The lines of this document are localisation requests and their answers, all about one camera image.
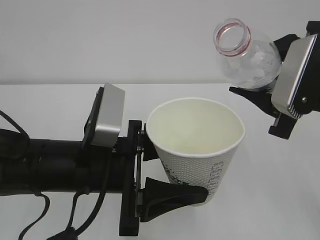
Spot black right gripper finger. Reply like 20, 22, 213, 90
229, 86, 280, 118
273, 34, 300, 62

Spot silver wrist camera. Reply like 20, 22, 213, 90
81, 83, 125, 149
271, 34, 320, 119

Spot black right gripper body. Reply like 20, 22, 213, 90
268, 113, 298, 140

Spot black left camera cable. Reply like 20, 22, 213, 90
0, 109, 112, 240

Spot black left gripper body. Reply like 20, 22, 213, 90
114, 120, 143, 237

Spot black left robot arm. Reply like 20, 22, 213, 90
0, 120, 208, 240

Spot white paper cup green logo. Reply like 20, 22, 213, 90
145, 97, 246, 205

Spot clear water bottle red label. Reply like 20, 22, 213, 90
212, 18, 282, 93

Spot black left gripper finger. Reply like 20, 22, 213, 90
141, 124, 159, 162
141, 177, 209, 222

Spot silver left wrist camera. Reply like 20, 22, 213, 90
81, 83, 125, 149

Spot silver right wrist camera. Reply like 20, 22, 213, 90
271, 34, 320, 119

